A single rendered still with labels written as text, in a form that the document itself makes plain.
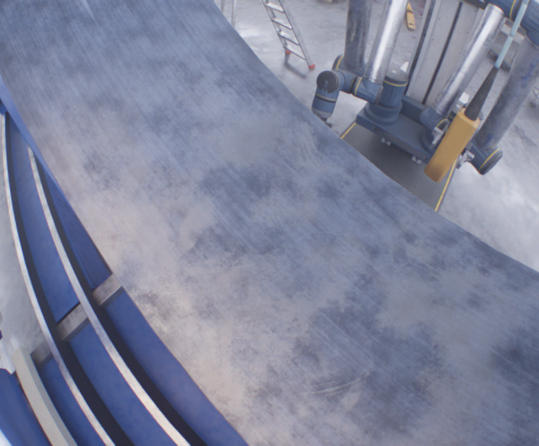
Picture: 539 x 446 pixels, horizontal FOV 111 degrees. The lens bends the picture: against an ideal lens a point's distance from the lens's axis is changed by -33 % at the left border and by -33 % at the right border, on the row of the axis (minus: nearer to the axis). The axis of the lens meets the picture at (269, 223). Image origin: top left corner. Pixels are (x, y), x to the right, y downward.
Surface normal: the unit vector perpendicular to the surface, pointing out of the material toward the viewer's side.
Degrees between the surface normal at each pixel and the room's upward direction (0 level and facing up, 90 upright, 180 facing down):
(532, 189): 0
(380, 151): 0
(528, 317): 25
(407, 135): 0
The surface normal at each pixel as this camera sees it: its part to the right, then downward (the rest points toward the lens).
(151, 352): -0.04, -0.47
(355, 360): -0.21, -0.62
